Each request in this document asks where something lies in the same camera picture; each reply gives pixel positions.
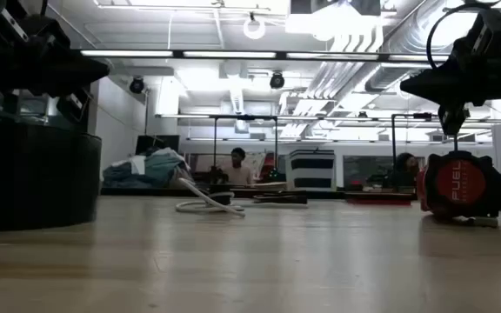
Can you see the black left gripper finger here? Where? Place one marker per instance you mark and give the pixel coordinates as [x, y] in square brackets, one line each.
[85, 71]

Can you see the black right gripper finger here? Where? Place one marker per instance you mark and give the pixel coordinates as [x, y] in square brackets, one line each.
[433, 84]

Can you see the black ceiling spotlight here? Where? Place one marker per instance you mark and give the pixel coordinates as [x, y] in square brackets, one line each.
[136, 85]
[276, 81]

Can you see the person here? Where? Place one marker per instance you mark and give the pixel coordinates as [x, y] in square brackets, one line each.
[405, 165]
[237, 174]

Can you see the black monitor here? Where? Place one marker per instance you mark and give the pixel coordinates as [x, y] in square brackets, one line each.
[165, 141]

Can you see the teal white cloth pile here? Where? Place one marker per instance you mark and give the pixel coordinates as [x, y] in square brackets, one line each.
[159, 169]

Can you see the red square tray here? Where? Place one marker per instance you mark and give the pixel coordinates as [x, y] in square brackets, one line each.
[378, 201]

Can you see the white black striped box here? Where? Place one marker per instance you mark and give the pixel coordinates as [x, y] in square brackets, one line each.
[311, 164]

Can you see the black C-clamp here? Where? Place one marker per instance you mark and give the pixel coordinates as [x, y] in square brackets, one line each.
[281, 199]

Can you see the black gantry frame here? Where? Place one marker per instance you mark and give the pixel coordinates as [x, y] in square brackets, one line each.
[242, 117]
[393, 143]

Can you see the grey duct tape roll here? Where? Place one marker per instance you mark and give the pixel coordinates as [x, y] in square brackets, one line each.
[33, 174]

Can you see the black aluminium table frame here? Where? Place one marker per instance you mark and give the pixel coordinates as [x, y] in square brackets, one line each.
[146, 191]

